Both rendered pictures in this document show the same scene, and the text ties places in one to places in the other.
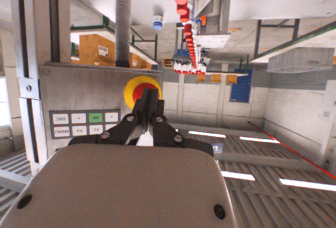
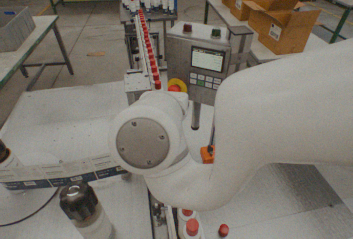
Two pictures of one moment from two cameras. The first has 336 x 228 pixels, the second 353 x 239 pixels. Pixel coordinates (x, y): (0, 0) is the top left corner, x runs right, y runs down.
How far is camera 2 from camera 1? 48 cm
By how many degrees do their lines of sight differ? 49
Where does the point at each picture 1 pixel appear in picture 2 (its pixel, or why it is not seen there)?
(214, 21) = (137, 95)
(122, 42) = not seen: hidden behind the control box
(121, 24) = (196, 107)
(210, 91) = not seen: outside the picture
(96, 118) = (200, 83)
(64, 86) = (212, 99)
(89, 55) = (297, 27)
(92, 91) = (200, 94)
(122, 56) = not seen: hidden behind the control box
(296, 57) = (8, 38)
